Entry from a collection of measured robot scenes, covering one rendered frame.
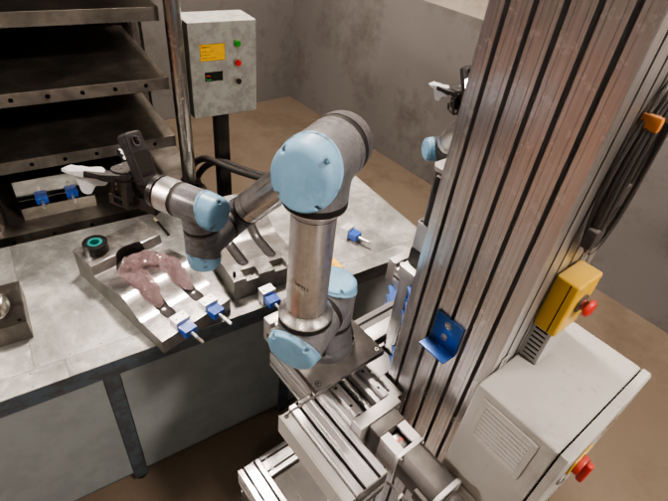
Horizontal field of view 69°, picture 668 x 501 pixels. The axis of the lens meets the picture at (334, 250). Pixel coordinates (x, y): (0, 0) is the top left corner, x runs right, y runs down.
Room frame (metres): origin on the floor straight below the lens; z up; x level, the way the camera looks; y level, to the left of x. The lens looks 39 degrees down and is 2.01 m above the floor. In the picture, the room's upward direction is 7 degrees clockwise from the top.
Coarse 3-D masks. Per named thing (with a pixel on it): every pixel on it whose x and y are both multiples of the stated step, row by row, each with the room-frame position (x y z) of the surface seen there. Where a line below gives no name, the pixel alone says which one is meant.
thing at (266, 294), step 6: (258, 288) 1.19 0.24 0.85; (264, 288) 1.20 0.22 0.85; (270, 288) 1.20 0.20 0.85; (258, 294) 1.19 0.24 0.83; (264, 294) 1.17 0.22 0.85; (270, 294) 1.18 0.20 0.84; (276, 294) 1.19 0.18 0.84; (264, 300) 1.17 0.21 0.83; (270, 300) 1.16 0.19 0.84; (276, 300) 1.16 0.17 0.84; (270, 306) 1.14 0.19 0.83; (276, 306) 1.14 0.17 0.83
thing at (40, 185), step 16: (16, 176) 1.53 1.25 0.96; (32, 176) 1.55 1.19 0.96; (48, 176) 1.56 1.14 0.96; (64, 176) 1.59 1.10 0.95; (16, 192) 1.49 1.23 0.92; (32, 192) 1.52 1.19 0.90; (48, 192) 1.55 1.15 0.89; (64, 192) 1.58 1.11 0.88; (80, 192) 1.61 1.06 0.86; (32, 208) 1.51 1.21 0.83; (48, 208) 1.54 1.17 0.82; (64, 208) 1.57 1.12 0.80; (80, 208) 1.61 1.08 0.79
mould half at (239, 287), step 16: (256, 224) 1.49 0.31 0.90; (240, 240) 1.41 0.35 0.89; (272, 240) 1.43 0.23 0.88; (224, 256) 1.30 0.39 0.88; (256, 256) 1.32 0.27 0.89; (224, 272) 1.24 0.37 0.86; (240, 272) 1.22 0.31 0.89; (272, 272) 1.26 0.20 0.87; (240, 288) 1.19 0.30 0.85; (256, 288) 1.22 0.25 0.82
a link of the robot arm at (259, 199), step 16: (336, 112) 0.79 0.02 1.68; (352, 112) 0.80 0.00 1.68; (368, 128) 0.79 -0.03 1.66; (368, 144) 0.83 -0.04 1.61; (368, 160) 0.78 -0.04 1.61; (256, 192) 0.87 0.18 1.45; (272, 192) 0.85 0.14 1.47; (240, 208) 0.88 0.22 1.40; (256, 208) 0.87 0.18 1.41; (272, 208) 0.87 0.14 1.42; (240, 224) 0.89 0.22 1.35
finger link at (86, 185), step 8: (64, 168) 0.85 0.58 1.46; (72, 168) 0.85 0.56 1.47; (80, 168) 0.85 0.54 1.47; (88, 168) 0.85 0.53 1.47; (96, 168) 0.86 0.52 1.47; (80, 176) 0.84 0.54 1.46; (80, 184) 0.84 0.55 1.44; (88, 184) 0.85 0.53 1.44; (96, 184) 0.85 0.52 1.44; (104, 184) 0.85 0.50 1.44; (88, 192) 0.84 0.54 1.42
